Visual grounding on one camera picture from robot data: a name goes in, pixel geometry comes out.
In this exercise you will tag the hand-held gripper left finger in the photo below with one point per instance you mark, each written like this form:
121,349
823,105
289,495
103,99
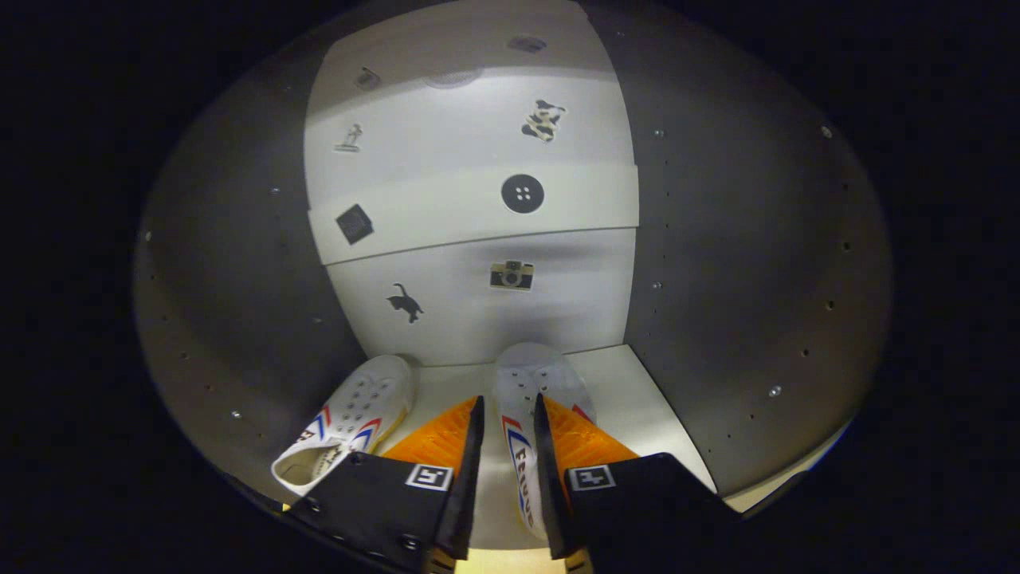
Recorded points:
466,478

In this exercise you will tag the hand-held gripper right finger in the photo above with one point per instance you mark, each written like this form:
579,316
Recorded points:
554,494

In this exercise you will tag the white striped shoe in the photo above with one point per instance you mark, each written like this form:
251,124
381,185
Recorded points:
522,383
358,402

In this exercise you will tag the dark grey shoe cabinet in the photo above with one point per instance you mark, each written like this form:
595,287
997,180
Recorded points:
757,279

